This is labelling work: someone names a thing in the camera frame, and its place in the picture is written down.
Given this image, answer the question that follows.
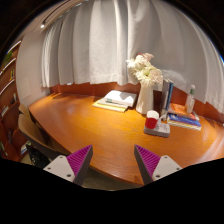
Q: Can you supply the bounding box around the yellow book under open book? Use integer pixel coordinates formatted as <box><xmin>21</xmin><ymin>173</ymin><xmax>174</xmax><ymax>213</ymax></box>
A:
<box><xmin>92</xmin><ymin>101</ymin><xmax>127</xmax><ymax>113</ymax></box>

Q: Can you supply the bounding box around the beige chair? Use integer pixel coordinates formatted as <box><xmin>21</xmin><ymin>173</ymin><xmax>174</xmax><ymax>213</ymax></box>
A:
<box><xmin>18</xmin><ymin>104</ymin><xmax>69</xmax><ymax>160</ymax></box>

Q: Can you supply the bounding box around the red and white charger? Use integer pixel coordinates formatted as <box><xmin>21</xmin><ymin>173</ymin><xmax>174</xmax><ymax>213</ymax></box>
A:
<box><xmin>145</xmin><ymin>110</ymin><xmax>159</xmax><ymax>129</ymax></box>

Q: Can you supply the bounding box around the white curtain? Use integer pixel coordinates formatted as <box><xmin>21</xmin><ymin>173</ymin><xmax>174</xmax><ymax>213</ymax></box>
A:
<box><xmin>41</xmin><ymin>0</ymin><xmax>224</xmax><ymax>113</ymax></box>

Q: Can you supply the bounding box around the white ceramic vase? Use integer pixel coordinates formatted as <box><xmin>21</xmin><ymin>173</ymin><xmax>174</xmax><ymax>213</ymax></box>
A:
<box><xmin>136</xmin><ymin>84</ymin><xmax>154</xmax><ymax>114</ymax></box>

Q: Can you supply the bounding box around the white flower bouquet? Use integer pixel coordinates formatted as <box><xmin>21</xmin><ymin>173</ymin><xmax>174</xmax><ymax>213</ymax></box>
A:
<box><xmin>127</xmin><ymin>53</ymin><xmax>163</xmax><ymax>86</ymax></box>

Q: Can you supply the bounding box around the open white book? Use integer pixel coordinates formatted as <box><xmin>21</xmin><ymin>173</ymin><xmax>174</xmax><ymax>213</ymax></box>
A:
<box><xmin>99</xmin><ymin>90</ymin><xmax>137</xmax><ymax>107</ymax></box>

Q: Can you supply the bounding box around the grey power strip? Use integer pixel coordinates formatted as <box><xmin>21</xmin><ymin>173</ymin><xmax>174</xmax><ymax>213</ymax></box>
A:
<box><xmin>144</xmin><ymin>123</ymin><xmax>170</xmax><ymax>137</ymax></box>

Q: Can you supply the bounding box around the blue book in stack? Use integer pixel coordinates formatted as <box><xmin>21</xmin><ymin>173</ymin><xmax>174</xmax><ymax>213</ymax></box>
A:
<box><xmin>167</xmin><ymin>114</ymin><xmax>201</xmax><ymax>130</ymax></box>

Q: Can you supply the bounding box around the orange book on stack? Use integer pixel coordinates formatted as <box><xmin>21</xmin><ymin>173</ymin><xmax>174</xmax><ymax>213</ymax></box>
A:
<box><xmin>168</xmin><ymin>103</ymin><xmax>199</xmax><ymax>120</ymax></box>

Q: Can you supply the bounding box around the wooden bookshelf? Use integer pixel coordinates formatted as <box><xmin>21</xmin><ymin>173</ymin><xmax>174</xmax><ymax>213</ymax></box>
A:
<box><xmin>0</xmin><ymin>41</ymin><xmax>26</xmax><ymax>161</ymax></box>

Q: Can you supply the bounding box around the clear plastic bottle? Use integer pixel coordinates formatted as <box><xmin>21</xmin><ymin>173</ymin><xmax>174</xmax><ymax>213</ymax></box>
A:
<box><xmin>185</xmin><ymin>85</ymin><xmax>195</xmax><ymax>113</ymax></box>

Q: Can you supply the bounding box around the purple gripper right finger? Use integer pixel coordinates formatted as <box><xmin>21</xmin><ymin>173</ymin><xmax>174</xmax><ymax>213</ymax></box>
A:
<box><xmin>134</xmin><ymin>145</ymin><xmax>181</xmax><ymax>185</ymax></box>

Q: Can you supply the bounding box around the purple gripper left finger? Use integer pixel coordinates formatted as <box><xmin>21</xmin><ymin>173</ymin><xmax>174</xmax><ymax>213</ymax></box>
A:
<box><xmin>44</xmin><ymin>145</ymin><xmax>93</xmax><ymax>186</ymax></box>

